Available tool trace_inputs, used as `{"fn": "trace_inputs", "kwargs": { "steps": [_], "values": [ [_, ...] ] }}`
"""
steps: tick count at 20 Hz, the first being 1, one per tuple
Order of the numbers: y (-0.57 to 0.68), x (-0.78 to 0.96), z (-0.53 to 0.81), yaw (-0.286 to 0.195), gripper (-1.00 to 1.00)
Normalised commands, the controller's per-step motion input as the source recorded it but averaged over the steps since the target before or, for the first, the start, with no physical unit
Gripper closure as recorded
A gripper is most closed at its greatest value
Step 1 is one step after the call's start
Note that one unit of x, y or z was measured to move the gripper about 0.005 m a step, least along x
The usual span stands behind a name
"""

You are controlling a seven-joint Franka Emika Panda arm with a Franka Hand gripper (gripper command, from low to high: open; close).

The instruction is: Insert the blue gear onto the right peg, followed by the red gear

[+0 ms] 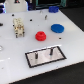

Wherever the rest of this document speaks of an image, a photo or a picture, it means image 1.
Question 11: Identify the red gear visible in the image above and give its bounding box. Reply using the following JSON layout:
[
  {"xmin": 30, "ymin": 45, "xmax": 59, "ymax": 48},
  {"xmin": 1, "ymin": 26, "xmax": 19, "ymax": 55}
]
[{"xmin": 35, "ymin": 31, "xmax": 46, "ymax": 41}]

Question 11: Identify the blue gear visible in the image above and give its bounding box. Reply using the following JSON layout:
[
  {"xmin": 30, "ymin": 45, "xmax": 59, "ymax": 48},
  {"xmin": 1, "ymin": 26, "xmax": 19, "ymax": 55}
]
[{"xmin": 51, "ymin": 24, "xmax": 64, "ymax": 33}]

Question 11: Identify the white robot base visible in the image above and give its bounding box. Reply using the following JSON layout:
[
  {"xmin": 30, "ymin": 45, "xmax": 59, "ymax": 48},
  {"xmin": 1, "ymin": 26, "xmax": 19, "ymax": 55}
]
[{"xmin": 5, "ymin": 0, "xmax": 27, "ymax": 13}]

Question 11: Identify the beige connector block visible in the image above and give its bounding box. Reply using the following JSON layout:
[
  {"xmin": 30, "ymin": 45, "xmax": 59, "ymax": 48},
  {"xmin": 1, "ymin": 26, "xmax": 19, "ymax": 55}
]
[{"xmin": 13, "ymin": 18, "xmax": 25, "ymax": 37}]

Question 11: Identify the small blue block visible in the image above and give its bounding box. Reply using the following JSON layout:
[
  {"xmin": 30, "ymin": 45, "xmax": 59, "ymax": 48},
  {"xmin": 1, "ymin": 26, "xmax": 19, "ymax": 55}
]
[{"xmin": 49, "ymin": 6, "xmax": 59, "ymax": 13}]

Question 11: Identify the metal peg base plate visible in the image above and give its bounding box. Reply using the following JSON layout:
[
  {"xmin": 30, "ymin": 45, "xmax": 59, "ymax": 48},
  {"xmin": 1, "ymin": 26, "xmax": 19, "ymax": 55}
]
[{"xmin": 25, "ymin": 46, "xmax": 65, "ymax": 68}]

